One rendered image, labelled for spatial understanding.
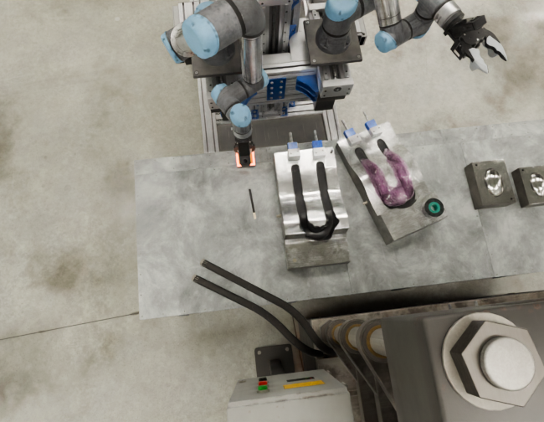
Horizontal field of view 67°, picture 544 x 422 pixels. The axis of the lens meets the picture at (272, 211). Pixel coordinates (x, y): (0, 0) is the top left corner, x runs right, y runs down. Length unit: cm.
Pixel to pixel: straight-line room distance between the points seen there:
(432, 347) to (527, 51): 325
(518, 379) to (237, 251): 136
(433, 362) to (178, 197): 146
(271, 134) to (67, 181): 136
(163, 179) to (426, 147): 121
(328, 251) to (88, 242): 162
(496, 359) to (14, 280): 272
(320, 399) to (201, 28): 101
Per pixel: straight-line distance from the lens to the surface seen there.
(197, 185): 186
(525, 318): 63
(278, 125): 261
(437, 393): 58
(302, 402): 109
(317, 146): 180
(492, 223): 205
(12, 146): 323
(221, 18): 125
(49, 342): 283
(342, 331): 127
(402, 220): 177
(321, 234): 172
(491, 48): 153
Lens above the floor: 254
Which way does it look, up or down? 75 degrees down
